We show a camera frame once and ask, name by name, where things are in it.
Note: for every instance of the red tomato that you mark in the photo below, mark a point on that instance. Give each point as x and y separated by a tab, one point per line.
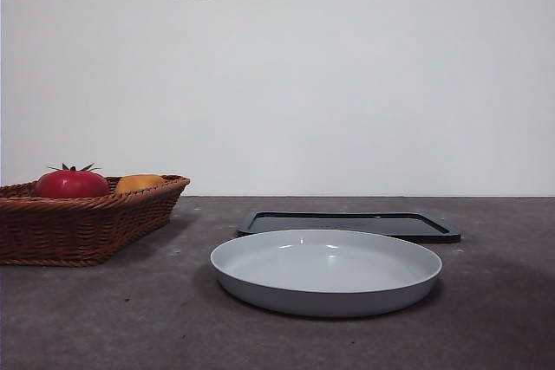
71	184

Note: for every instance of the black rectangular tray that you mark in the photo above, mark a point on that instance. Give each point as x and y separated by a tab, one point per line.
368	224

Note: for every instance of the grey round plate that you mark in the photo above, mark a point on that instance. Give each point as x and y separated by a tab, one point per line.
325	270

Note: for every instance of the orange fruit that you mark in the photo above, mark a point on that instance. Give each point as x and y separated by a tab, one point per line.
139	182

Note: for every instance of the brown wicker basket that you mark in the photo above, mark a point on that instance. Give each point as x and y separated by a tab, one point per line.
65	231

